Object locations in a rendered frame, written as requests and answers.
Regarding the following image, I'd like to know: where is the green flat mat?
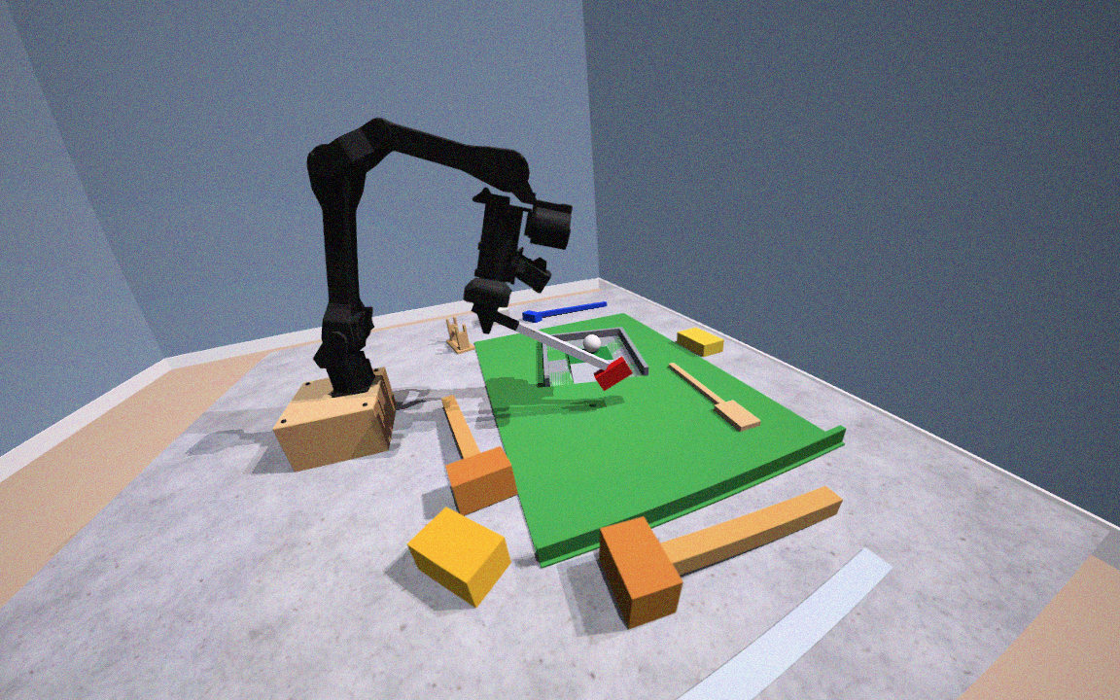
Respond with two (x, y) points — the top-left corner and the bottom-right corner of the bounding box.
(474, 312), (825, 550)

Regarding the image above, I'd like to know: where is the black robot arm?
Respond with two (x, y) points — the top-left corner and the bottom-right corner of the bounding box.
(306, 118), (573, 398)

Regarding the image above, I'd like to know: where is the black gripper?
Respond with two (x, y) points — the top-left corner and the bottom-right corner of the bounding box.
(463, 234), (519, 334)

